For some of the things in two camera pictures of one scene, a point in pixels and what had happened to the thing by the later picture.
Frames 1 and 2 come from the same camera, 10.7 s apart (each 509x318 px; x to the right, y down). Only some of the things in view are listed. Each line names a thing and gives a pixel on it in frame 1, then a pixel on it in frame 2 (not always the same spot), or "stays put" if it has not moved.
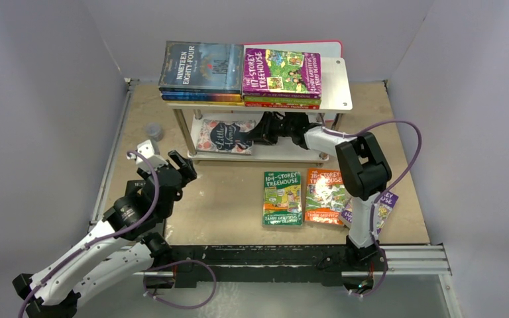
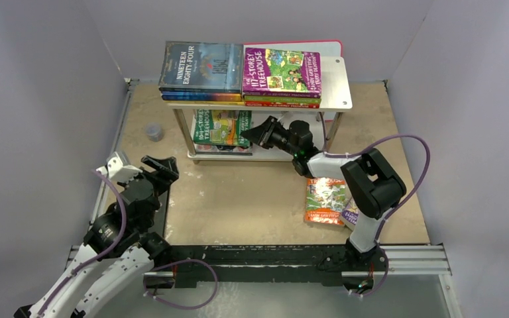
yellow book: (232, 103) stays put
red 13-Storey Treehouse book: (283, 105) stays put
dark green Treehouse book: (282, 199) to (221, 126)
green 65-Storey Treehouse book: (279, 100) stays put
